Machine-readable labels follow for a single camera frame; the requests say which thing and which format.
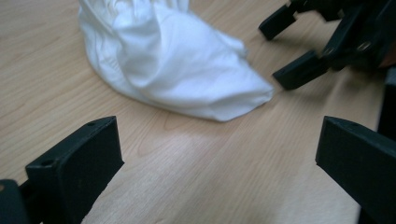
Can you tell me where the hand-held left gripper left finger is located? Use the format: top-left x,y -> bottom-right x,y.
20,116 -> 125,224

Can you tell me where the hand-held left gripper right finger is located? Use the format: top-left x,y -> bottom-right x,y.
315,116 -> 396,224

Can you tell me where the white cloth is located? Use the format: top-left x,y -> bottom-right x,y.
78,0 -> 275,122

